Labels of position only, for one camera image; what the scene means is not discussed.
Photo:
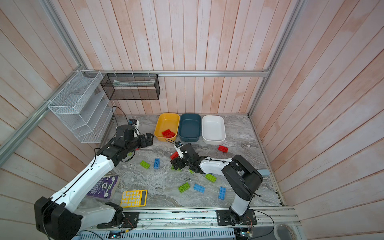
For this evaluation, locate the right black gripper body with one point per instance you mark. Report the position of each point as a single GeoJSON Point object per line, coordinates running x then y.
{"type": "Point", "coordinates": [181, 163]}

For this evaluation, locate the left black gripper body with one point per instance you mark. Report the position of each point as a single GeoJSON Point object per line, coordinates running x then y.
{"type": "Point", "coordinates": [142, 142]}

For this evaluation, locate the red lego brick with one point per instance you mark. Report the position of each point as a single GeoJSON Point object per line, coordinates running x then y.
{"type": "Point", "coordinates": [223, 149]}
{"type": "Point", "coordinates": [168, 134]}
{"type": "Point", "coordinates": [174, 155]}

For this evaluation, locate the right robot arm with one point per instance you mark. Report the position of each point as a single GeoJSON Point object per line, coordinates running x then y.
{"type": "Point", "coordinates": [244, 179]}

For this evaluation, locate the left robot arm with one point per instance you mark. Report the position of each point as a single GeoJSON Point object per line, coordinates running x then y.
{"type": "Point", "coordinates": [57, 216]}

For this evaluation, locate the blue lego brick left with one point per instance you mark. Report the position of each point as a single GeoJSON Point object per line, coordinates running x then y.
{"type": "Point", "coordinates": [157, 163]}

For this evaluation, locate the blue lego brick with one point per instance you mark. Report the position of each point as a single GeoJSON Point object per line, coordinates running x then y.
{"type": "Point", "coordinates": [157, 163]}
{"type": "Point", "coordinates": [222, 193]}
{"type": "Point", "coordinates": [199, 188]}

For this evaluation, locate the yellow plastic bin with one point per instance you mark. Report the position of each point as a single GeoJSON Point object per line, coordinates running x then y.
{"type": "Point", "coordinates": [167, 121]}

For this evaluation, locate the green lego plate right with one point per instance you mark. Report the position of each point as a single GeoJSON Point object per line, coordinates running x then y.
{"type": "Point", "coordinates": [211, 178]}

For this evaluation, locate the teal plastic bin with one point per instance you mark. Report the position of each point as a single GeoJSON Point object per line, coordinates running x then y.
{"type": "Point", "coordinates": [190, 127]}

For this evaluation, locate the white plastic bin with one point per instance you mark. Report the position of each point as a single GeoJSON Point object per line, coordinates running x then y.
{"type": "Point", "coordinates": [213, 130]}

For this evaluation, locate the blue lego brick lower right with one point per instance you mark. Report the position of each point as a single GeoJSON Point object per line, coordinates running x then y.
{"type": "Point", "coordinates": [222, 193]}

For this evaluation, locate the yellow calculator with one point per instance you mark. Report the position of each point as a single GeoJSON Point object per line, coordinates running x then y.
{"type": "Point", "coordinates": [134, 199]}

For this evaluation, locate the purple book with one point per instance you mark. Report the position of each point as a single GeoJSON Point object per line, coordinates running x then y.
{"type": "Point", "coordinates": [105, 187]}

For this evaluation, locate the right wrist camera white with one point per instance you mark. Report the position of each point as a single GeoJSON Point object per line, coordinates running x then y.
{"type": "Point", "coordinates": [178, 146]}

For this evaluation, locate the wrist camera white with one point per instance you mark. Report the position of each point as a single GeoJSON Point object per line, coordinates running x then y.
{"type": "Point", "coordinates": [178, 146]}
{"type": "Point", "coordinates": [134, 122]}

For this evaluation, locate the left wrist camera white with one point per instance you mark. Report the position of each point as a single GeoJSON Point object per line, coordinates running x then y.
{"type": "Point", "coordinates": [134, 122]}

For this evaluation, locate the black wire mesh basket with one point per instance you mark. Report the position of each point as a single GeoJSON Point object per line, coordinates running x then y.
{"type": "Point", "coordinates": [119, 86]}

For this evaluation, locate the white wire mesh shelf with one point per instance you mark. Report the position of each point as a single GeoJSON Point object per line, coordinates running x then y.
{"type": "Point", "coordinates": [86, 112]}

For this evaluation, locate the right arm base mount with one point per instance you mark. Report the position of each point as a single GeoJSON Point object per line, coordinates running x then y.
{"type": "Point", "coordinates": [230, 218]}

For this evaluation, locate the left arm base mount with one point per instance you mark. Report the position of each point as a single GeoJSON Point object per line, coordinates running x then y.
{"type": "Point", "coordinates": [125, 220]}

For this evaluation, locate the aluminium front rail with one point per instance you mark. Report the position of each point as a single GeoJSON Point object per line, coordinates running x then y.
{"type": "Point", "coordinates": [197, 218]}

